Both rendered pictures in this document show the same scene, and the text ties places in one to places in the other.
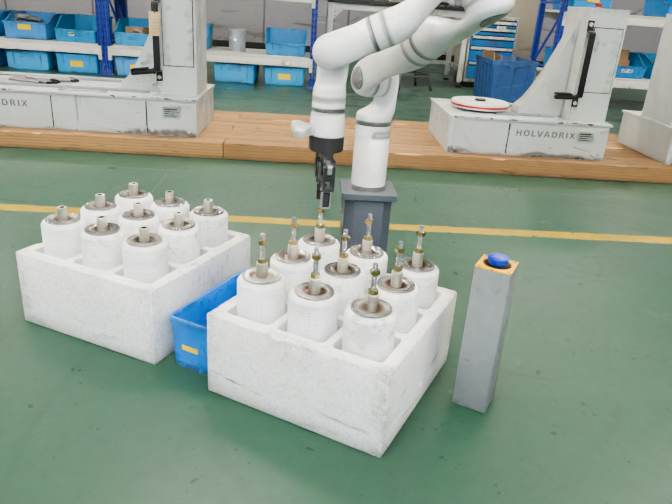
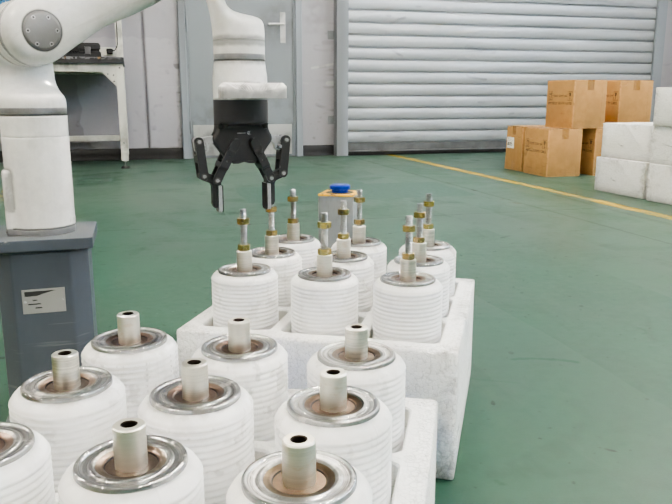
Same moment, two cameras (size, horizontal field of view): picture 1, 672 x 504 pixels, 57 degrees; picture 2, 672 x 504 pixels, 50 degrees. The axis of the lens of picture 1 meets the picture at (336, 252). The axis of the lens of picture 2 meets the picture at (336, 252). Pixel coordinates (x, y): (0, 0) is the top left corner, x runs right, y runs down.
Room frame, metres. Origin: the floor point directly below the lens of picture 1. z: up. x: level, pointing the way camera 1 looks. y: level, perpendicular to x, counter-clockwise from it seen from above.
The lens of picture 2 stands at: (1.39, 1.06, 0.50)
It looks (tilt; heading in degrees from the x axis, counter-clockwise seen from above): 12 degrees down; 258
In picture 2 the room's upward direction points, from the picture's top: straight up
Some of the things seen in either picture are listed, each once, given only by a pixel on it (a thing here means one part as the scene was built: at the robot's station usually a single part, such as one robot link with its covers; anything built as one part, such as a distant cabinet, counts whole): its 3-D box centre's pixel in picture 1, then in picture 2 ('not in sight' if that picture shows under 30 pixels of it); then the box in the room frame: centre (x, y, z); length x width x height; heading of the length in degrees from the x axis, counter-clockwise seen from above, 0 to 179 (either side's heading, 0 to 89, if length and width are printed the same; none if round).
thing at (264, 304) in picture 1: (260, 317); (406, 342); (1.09, 0.14, 0.16); 0.10 x 0.10 x 0.18
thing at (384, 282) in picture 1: (396, 284); (359, 242); (1.09, -0.12, 0.25); 0.08 x 0.08 x 0.01
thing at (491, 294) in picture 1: (484, 335); (339, 271); (1.09, -0.31, 0.16); 0.07 x 0.07 x 0.31; 64
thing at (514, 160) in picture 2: not in sight; (533, 147); (-1.01, -3.58, 0.15); 0.30 x 0.24 x 0.30; 2
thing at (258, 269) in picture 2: (319, 239); (244, 270); (1.30, 0.04, 0.25); 0.08 x 0.08 x 0.01
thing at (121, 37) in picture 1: (141, 32); not in sight; (5.84, 1.90, 0.36); 0.50 x 0.38 x 0.21; 3
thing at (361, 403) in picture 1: (337, 338); (343, 354); (1.14, -0.02, 0.09); 0.39 x 0.39 x 0.18; 64
